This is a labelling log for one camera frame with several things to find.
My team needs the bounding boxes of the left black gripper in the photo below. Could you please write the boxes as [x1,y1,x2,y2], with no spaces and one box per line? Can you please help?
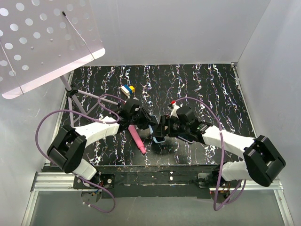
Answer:
[129,106,158,130]

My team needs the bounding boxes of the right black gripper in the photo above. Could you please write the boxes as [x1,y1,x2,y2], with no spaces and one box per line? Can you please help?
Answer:
[151,115,189,137]

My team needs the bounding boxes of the phone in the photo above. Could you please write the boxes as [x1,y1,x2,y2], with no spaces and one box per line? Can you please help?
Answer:
[176,135,194,144]
[149,114,166,144]

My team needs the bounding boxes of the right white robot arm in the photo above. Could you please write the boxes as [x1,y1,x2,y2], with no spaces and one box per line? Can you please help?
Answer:
[152,105,286,187]

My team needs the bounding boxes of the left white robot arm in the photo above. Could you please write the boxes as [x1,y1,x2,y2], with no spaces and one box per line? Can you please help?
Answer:
[47,99,158,188]

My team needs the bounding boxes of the phone in purple case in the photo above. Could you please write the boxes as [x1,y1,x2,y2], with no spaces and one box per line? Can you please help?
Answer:
[176,135,194,144]

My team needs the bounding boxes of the pink marker pen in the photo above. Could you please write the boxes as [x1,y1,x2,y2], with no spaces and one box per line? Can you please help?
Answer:
[128,125,146,154]

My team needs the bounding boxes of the white blue yellow toy blocks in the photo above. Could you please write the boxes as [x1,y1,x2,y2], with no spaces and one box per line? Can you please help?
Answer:
[120,85,135,97]

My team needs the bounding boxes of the perforated white music stand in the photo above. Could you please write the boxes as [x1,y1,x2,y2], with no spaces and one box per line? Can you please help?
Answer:
[0,0,106,120]

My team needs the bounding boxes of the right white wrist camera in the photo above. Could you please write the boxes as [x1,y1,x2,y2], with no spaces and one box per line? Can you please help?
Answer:
[168,100,180,118]

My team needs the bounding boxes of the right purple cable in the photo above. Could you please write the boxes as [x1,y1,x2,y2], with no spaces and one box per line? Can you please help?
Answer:
[174,97,246,211]

